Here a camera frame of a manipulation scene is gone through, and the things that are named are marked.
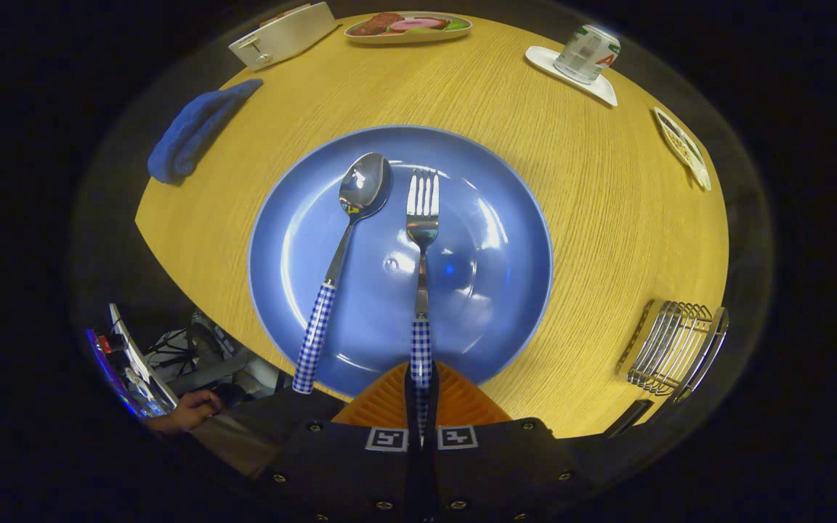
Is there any black table bracket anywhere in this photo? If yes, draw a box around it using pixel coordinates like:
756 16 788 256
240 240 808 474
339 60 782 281
604 398 655 439

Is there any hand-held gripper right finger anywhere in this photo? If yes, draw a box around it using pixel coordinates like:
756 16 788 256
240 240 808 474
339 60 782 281
422 361 597 523

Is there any white coaster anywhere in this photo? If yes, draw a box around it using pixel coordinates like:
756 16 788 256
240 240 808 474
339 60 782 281
525 45 619 108

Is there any metal wire basket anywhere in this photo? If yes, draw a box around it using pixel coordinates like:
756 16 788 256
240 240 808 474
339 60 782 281
616 299 730 405

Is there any blue folded cloth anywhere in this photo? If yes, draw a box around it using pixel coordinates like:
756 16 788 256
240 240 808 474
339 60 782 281
147 78 264 185

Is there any laptop with purple screen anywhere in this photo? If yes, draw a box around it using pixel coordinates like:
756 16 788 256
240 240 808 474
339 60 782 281
86 304 179 418

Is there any blue plate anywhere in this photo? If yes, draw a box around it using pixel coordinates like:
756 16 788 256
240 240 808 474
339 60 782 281
247 125 554 399

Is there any spoon with checkered handle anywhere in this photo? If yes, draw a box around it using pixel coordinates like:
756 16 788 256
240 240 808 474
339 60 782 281
291 152 394 395

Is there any fork with checkered handle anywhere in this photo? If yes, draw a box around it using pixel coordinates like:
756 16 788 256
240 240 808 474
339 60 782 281
405 168 441 437

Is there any oval plate of food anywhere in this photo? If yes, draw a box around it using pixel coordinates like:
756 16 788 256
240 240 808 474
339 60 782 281
344 11 474 45

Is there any white divided snack dish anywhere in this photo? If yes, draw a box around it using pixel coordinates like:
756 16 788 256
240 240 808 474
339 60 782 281
652 106 712 192

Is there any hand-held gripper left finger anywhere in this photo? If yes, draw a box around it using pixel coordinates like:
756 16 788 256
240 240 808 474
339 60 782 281
253 361 421 523

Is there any white toaster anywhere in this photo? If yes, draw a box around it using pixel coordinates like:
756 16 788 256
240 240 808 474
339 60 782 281
228 1 339 72

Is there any tangle of black cables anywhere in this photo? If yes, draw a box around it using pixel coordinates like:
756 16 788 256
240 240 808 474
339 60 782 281
146 312 245 378

